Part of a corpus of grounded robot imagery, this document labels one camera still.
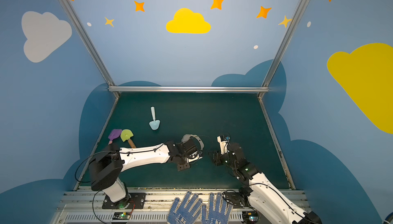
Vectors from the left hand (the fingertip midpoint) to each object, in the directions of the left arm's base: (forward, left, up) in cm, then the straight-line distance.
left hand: (188, 161), depth 84 cm
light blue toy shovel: (+27, +25, -4) cm, 37 cm away
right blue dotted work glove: (-25, -15, -3) cm, 29 cm away
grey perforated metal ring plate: (+18, +2, -4) cm, 18 cm away
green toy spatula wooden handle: (+19, +42, -3) cm, 46 cm away
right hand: (+4, -13, +6) cm, 15 cm away
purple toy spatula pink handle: (+19, +49, -3) cm, 53 cm away
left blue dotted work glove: (-24, +1, -2) cm, 24 cm away
